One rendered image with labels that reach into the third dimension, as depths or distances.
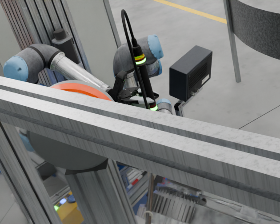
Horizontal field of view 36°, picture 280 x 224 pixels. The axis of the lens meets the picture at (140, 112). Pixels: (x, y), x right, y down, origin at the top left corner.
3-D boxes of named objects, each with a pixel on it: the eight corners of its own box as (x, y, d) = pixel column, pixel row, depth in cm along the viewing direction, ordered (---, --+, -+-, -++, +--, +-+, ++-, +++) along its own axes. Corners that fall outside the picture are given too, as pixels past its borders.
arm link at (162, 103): (173, 110, 214) (169, 95, 210) (174, 122, 205) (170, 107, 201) (158, 113, 216) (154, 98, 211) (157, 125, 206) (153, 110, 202)
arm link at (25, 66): (54, 139, 221) (45, 51, 183) (34, 158, 211) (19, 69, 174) (36, 130, 225) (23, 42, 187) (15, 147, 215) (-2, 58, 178)
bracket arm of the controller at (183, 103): (179, 111, 232) (178, 106, 230) (174, 110, 234) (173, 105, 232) (202, 88, 246) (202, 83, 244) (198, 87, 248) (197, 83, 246)
